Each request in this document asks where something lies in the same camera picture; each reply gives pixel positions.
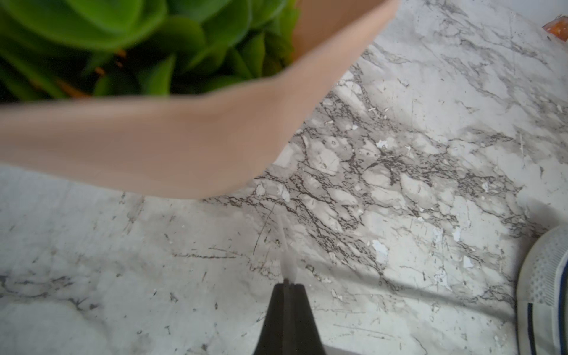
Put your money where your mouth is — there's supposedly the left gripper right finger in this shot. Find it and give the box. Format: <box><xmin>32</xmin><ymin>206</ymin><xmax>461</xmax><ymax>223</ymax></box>
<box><xmin>288</xmin><ymin>284</ymin><xmax>325</xmax><ymax>354</ymax></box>

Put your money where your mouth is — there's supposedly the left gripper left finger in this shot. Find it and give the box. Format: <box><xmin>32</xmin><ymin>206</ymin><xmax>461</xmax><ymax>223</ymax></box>
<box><xmin>253</xmin><ymin>283</ymin><xmax>288</xmax><ymax>355</ymax></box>

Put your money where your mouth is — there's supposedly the grey canvas sneaker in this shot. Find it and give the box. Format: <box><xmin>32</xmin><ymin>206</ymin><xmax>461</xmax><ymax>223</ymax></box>
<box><xmin>516</xmin><ymin>225</ymin><xmax>567</xmax><ymax>355</ymax></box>

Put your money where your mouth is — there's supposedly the green plant in terracotta pot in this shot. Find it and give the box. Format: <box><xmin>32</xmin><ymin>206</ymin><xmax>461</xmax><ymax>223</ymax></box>
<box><xmin>1</xmin><ymin>1</ymin><xmax>399</xmax><ymax>199</ymax></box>

